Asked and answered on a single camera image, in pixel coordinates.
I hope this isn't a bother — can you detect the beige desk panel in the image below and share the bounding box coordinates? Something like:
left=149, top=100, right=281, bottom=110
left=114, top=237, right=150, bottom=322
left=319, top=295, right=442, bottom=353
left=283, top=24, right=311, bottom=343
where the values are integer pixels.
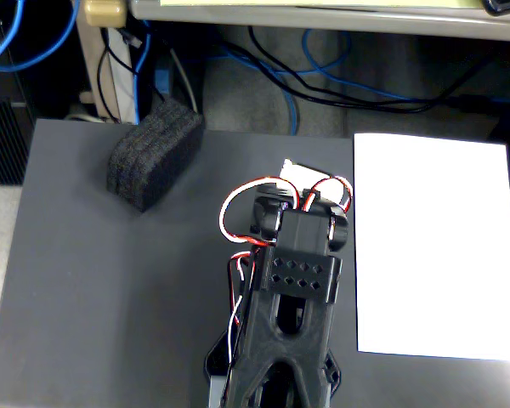
left=75, top=0, right=140, bottom=125

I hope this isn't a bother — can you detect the dark grey board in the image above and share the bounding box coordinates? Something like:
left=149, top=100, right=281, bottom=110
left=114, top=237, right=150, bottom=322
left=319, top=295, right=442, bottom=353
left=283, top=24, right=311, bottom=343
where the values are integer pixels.
left=0, top=118, right=510, bottom=408

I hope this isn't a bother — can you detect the grey desk top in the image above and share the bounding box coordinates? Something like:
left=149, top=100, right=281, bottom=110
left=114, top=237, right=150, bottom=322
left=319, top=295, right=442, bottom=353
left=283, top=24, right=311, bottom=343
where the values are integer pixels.
left=129, top=0, right=510, bottom=43

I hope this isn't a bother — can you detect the grey base clamp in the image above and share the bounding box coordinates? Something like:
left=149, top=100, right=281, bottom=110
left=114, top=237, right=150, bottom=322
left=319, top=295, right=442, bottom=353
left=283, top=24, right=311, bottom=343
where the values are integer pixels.
left=209, top=375, right=230, bottom=408

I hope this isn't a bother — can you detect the white cord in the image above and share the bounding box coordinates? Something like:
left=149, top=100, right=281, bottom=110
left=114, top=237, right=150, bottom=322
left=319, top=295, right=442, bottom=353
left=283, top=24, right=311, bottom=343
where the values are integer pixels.
left=64, top=111, right=107, bottom=124

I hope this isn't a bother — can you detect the blue network cable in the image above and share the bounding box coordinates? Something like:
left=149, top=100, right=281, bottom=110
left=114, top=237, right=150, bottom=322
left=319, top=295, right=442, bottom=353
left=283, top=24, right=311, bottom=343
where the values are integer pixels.
left=214, top=28, right=510, bottom=105
left=0, top=0, right=82, bottom=72
left=281, top=84, right=299, bottom=137
left=133, top=20, right=153, bottom=125

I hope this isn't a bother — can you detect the black vented computer case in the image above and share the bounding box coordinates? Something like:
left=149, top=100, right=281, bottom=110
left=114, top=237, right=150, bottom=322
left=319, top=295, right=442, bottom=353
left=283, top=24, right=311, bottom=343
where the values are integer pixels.
left=0, top=20, right=39, bottom=186

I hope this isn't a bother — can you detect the red white servo cable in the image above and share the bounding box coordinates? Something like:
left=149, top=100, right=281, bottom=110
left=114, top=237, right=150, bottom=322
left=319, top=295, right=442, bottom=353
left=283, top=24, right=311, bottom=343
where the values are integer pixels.
left=300, top=175, right=354, bottom=213
left=218, top=176, right=302, bottom=248
left=227, top=250, right=256, bottom=367

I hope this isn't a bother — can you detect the black device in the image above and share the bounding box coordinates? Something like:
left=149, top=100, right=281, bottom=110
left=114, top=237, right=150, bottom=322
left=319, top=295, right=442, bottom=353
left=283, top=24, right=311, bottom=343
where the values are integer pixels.
left=482, top=0, right=510, bottom=17

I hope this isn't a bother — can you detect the beige plastic box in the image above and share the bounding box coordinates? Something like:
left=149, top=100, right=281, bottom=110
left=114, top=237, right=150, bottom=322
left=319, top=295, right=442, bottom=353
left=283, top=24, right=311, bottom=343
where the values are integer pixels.
left=83, top=0, right=128, bottom=29

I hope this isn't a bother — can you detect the thin black cable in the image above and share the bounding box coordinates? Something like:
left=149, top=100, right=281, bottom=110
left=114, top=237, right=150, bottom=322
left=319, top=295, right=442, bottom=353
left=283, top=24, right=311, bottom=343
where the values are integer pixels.
left=96, top=27, right=138, bottom=124

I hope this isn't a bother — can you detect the white paper sheet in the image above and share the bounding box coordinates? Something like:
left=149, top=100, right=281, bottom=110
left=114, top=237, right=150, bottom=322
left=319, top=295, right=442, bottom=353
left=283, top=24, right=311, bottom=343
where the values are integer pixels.
left=353, top=133, right=510, bottom=362

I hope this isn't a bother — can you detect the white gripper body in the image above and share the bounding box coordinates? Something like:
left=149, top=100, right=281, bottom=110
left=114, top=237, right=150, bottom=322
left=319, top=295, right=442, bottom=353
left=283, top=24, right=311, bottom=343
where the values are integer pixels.
left=279, top=158, right=354, bottom=210

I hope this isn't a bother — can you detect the black foam cube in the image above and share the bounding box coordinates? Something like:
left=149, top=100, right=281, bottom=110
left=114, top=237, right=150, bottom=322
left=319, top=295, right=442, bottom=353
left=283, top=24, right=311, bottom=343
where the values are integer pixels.
left=105, top=98, right=205, bottom=213

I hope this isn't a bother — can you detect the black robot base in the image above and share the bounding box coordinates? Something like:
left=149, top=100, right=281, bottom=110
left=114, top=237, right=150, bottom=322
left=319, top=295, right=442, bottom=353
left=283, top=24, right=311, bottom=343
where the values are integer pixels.
left=203, top=335, right=343, bottom=408

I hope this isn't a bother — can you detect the yellow green paper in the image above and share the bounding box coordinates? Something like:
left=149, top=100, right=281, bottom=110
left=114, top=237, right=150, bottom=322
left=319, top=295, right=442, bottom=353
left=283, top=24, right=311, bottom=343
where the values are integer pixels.
left=160, top=0, right=481, bottom=9

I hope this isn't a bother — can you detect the grey white cable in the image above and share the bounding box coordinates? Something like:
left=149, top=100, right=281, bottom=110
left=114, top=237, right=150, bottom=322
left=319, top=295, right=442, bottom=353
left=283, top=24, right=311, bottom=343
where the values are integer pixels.
left=169, top=48, right=199, bottom=115

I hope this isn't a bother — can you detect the black power cable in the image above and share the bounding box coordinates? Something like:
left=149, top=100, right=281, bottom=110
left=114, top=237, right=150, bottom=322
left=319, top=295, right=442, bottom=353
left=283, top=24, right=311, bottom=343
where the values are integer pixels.
left=220, top=40, right=492, bottom=114
left=248, top=25, right=501, bottom=115

